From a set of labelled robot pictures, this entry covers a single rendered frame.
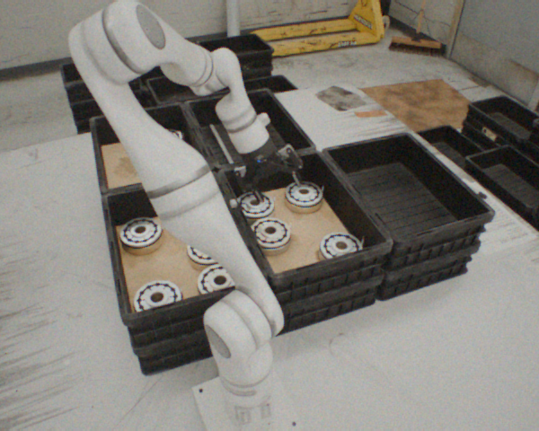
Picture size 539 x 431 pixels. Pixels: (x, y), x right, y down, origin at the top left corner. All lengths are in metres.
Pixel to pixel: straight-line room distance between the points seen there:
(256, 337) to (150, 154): 0.29
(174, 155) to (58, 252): 0.86
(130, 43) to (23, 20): 3.67
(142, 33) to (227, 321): 0.39
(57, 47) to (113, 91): 3.70
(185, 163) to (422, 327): 0.80
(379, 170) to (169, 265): 0.70
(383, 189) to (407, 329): 0.41
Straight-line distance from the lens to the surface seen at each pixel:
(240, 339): 0.64
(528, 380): 1.23
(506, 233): 1.55
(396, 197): 1.33
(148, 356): 1.03
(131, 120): 0.61
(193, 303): 0.90
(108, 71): 0.61
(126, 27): 0.58
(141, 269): 1.11
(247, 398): 0.80
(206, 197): 0.60
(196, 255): 1.08
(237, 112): 0.91
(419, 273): 1.22
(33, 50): 4.32
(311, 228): 1.18
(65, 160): 1.78
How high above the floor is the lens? 1.64
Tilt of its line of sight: 42 degrees down
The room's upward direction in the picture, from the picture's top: 1 degrees clockwise
